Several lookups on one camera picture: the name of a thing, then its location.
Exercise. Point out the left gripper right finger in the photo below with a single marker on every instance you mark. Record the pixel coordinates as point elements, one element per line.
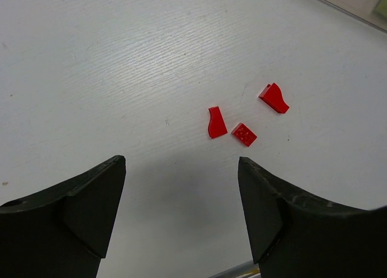
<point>294,233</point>

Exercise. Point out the red small lego plate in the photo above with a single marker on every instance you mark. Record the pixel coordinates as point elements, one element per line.
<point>244,134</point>

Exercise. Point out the red curved lego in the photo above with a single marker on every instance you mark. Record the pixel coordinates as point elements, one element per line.
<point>217,126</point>
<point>272,96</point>

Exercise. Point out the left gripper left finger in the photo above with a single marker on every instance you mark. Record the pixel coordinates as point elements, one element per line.
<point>64,230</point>

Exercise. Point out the red curved lego left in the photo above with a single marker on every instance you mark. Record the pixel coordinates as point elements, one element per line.
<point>217,126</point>

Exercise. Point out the red curved lego right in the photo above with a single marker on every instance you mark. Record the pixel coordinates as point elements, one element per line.
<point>272,96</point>

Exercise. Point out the clear three-compartment organizer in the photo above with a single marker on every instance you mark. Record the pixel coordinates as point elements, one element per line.
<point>372,12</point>

